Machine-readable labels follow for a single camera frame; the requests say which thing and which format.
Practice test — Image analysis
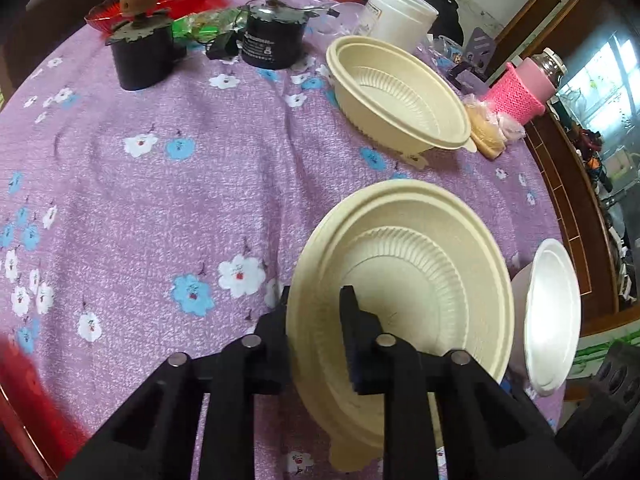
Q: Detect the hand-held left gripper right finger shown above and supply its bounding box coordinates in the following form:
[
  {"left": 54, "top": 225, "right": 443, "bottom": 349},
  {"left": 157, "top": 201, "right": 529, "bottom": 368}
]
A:
[{"left": 339, "top": 284, "right": 581, "bottom": 480}]

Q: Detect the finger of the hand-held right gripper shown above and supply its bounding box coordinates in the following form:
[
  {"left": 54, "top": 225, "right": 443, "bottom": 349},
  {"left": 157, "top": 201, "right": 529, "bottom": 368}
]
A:
[{"left": 499, "top": 369, "right": 564, "bottom": 436}]

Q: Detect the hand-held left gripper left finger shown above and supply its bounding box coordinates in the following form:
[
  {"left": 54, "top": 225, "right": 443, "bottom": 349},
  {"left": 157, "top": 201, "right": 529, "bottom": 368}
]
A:
[{"left": 59, "top": 284, "right": 292, "bottom": 480}]

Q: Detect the cream plastic bowl wide rim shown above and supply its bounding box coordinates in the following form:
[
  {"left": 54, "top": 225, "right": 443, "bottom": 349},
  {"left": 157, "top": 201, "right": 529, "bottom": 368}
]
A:
[{"left": 285, "top": 178, "right": 516, "bottom": 474}]

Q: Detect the red plate with gold print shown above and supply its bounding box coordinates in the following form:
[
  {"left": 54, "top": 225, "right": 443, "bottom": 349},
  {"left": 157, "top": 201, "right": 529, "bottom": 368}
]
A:
[{"left": 0, "top": 332, "right": 87, "bottom": 480}]

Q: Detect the cream ribbed plastic bowl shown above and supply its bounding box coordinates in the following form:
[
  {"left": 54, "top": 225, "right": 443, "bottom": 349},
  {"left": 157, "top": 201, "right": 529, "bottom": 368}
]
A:
[{"left": 325, "top": 34, "right": 479, "bottom": 169}]

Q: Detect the wooden sideboard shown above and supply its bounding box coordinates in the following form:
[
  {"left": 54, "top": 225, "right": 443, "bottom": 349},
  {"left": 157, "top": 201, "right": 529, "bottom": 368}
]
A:
[{"left": 520, "top": 110, "right": 640, "bottom": 341}]

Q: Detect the purple floral tablecloth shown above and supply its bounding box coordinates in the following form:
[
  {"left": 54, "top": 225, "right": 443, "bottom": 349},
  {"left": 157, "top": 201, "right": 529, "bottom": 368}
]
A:
[{"left": 0, "top": 0, "right": 572, "bottom": 480}]

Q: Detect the clear bag of snacks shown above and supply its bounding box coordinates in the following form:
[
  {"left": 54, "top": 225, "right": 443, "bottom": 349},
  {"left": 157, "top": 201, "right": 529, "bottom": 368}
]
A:
[{"left": 462, "top": 99, "right": 527, "bottom": 161}]

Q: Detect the pink knit-sleeved thermos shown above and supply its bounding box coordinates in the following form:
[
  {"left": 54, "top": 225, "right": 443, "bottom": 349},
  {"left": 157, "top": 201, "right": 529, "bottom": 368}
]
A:
[{"left": 482, "top": 47, "right": 569, "bottom": 126}]

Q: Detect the black power adapter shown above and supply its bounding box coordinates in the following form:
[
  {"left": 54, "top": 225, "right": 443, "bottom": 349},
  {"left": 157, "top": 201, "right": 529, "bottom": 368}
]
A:
[{"left": 205, "top": 32, "right": 246, "bottom": 64}]

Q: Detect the black cylindrical motor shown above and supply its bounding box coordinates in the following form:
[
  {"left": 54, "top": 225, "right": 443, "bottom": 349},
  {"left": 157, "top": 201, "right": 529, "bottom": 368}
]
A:
[{"left": 239, "top": 0, "right": 321, "bottom": 70}]

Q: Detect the black motor with wooden block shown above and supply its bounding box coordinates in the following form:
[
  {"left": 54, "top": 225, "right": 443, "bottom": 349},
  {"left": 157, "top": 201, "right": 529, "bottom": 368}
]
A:
[{"left": 104, "top": 0, "right": 189, "bottom": 92}]

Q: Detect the white plastic jar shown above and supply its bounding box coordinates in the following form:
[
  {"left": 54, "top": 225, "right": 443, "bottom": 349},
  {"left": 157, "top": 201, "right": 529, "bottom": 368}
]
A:
[{"left": 357, "top": 0, "right": 440, "bottom": 54}]

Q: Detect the green snack packet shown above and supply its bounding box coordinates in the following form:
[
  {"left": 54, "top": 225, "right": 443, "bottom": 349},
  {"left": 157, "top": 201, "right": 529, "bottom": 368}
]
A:
[{"left": 172, "top": 7, "right": 251, "bottom": 44}]

